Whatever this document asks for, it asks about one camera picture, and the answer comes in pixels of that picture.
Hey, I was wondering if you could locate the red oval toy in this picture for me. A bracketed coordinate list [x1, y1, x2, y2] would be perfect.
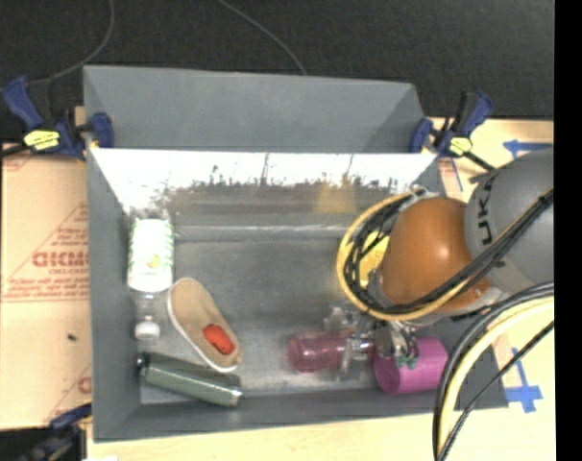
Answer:
[203, 323, 237, 356]

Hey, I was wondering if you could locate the magenta plastic cup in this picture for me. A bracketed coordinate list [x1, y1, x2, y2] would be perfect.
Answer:
[372, 336, 449, 396]

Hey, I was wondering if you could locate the grey metal bin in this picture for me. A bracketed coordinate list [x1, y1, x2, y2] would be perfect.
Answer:
[82, 64, 509, 442]

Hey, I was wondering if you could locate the dark green flat block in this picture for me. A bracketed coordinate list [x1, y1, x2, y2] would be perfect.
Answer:
[136, 351, 245, 408]

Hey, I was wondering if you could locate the beige shoe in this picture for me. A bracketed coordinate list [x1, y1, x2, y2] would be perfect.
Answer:
[165, 276, 245, 374]

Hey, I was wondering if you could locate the clear plastic bottle green label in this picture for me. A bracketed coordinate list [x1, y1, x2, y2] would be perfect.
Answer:
[126, 208, 176, 340]

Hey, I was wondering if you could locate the brown cardboard board red print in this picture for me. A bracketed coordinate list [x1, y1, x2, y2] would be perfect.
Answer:
[0, 107, 94, 431]

